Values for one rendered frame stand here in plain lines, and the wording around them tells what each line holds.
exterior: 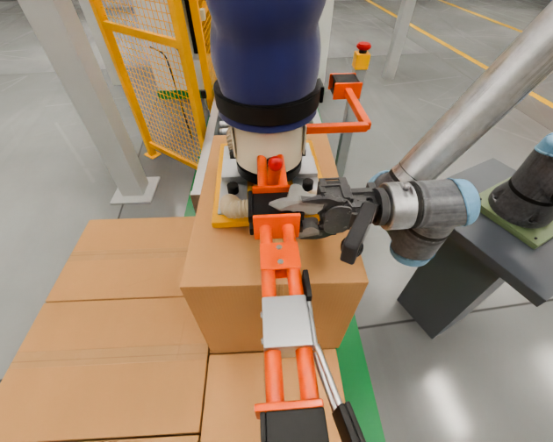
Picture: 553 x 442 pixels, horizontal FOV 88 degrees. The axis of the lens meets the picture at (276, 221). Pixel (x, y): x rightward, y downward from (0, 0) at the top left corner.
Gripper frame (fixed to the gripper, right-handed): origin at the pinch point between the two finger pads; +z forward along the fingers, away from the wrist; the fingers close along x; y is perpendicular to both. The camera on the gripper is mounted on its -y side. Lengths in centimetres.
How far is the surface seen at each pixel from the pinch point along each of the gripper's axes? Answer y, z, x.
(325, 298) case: -4.8, -10.5, -21.8
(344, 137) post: 117, -49, -56
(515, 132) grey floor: 202, -250, -113
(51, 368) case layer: -5, 69, -54
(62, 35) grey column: 133, 95, -2
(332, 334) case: -5.1, -15.0, -43.5
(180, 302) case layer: 14, 33, -55
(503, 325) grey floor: 17, -120, -111
